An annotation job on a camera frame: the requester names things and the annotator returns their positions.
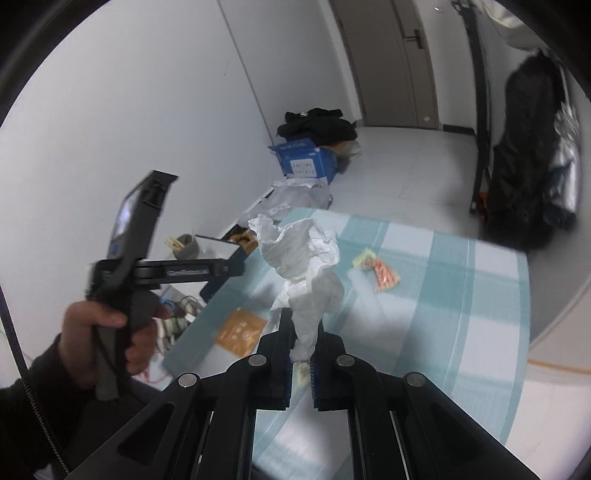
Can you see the red checked wrapper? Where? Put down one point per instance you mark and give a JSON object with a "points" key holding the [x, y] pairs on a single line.
{"points": [[381, 272]]}

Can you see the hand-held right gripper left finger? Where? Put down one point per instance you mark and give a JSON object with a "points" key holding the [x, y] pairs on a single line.
{"points": [[286, 374]]}

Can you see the person's left hand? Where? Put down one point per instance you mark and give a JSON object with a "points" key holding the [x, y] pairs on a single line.
{"points": [[78, 341]]}

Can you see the brown gold patterned sachet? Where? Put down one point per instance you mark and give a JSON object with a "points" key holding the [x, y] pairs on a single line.
{"points": [[240, 332]]}

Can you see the wooden chopsticks bundle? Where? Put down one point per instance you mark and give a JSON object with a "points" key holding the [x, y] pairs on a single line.
{"points": [[174, 243]]}

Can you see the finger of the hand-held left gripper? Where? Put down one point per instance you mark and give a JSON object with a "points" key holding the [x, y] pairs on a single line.
{"points": [[184, 268]]}

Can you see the grey plastic mailer bag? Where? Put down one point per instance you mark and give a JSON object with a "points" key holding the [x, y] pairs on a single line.
{"points": [[300, 196]]}

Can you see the large white tissue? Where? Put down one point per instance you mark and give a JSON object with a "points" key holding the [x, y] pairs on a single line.
{"points": [[295, 258]]}

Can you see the black framed door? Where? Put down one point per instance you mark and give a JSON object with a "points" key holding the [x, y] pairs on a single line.
{"points": [[480, 115]]}

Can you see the brown paper bag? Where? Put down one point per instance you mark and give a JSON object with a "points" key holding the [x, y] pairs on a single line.
{"points": [[346, 150]]}

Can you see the blue cardboard box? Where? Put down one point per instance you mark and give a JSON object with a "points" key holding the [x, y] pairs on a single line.
{"points": [[304, 164]]}

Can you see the black hanging jacket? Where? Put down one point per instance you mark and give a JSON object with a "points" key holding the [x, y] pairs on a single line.
{"points": [[521, 175]]}

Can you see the grey door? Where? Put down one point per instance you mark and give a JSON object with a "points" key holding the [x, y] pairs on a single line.
{"points": [[388, 69]]}

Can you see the grey cup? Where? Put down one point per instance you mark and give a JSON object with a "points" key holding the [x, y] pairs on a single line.
{"points": [[189, 249]]}

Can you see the checked tablecloth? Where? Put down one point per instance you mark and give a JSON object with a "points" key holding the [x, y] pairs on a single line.
{"points": [[438, 300]]}

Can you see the black clothes pile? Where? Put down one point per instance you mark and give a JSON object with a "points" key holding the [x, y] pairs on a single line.
{"points": [[318, 124]]}

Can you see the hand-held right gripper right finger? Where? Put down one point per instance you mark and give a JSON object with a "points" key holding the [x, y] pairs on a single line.
{"points": [[317, 383]]}

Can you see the brown patterned box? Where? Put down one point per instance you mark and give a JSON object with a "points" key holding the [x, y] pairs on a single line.
{"points": [[242, 239]]}

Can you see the person's left forearm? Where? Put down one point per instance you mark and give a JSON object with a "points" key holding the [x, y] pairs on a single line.
{"points": [[46, 415]]}

